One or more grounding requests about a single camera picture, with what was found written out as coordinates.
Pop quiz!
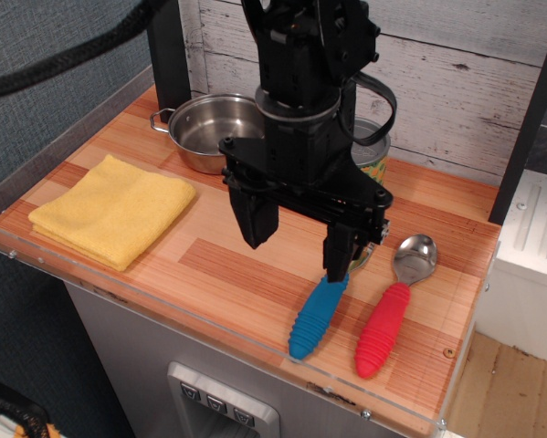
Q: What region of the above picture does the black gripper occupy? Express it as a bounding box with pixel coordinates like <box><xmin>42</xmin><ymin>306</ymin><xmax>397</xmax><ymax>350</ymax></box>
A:
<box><xmin>219</xmin><ymin>114</ymin><xmax>393</xmax><ymax>283</ymax></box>

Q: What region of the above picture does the yellow towel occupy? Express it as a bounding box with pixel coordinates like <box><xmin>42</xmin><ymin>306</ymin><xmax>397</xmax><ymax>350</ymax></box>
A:
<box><xmin>28</xmin><ymin>155</ymin><xmax>196</xmax><ymax>272</ymax></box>

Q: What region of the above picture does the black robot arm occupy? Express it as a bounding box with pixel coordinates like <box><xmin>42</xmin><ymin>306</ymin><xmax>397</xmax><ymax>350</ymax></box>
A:
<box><xmin>219</xmin><ymin>1</ymin><xmax>396</xmax><ymax>283</ymax></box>

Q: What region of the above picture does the peas and carrots can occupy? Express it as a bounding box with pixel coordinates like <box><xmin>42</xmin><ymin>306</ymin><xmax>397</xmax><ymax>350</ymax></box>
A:
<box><xmin>351</xmin><ymin>118</ymin><xmax>391</xmax><ymax>184</ymax></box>

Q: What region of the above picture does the small steel pot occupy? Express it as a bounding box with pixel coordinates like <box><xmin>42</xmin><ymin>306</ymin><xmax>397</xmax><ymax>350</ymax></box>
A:
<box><xmin>150</xmin><ymin>93</ymin><xmax>264</xmax><ymax>174</ymax></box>

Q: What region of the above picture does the grey toy fridge cabinet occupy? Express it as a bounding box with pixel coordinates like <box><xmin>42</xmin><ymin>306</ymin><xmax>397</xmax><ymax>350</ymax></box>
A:
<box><xmin>67</xmin><ymin>284</ymin><xmax>396</xmax><ymax>437</ymax></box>

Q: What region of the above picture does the white cabinet at right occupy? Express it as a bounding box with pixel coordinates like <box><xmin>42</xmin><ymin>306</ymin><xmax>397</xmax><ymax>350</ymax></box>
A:
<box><xmin>475</xmin><ymin>170</ymin><xmax>547</xmax><ymax>360</ymax></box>

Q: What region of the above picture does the clear acrylic table guard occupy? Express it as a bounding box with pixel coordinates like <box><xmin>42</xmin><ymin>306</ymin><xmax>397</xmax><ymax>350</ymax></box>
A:
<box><xmin>0</xmin><ymin>73</ymin><xmax>500</xmax><ymax>437</ymax></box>

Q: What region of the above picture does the orange object bottom left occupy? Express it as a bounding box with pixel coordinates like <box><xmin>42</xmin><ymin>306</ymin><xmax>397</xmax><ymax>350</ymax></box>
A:
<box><xmin>13</xmin><ymin>423</ymin><xmax>63</xmax><ymax>438</ymax></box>

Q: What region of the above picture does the blue handled fork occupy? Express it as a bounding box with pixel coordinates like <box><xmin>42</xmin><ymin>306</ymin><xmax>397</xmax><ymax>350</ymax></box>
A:
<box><xmin>288</xmin><ymin>244</ymin><xmax>375</xmax><ymax>360</ymax></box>

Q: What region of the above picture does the red handled spoon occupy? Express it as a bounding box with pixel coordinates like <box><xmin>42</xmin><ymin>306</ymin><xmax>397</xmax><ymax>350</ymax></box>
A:
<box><xmin>354</xmin><ymin>235</ymin><xmax>438</xmax><ymax>379</ymax></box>

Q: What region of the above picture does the black vertical post left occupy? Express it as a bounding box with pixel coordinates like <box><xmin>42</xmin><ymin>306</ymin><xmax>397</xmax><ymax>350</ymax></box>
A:
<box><xmin>147</xmin><ymin>0</ymin><xmax>191</xmax><ymax>110</ymax></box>

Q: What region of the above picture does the black vertical post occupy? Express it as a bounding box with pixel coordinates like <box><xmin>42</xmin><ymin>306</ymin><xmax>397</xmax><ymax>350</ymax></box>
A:
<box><xmin>147</xmin><ymin>0</ymin><xmax>191</xmax><ymax>110</ymax></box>
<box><xmin>489</xmin><ymin>53</ymin><xmax>547</xmax><ymax>225</ymax></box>

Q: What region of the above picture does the black vertical post right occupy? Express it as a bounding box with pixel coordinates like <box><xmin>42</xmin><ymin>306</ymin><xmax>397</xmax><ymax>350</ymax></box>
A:
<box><xmin>489</xmin><ymin>53</ymin><xmax>547</xmax><ymax>225</ymax></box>

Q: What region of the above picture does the black braided cable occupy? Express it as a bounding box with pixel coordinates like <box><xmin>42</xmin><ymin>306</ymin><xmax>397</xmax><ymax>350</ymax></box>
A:
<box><xmin>0</xmin><ymin>0</ymin><xmax>172</xmax><ymax>102</ymax></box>

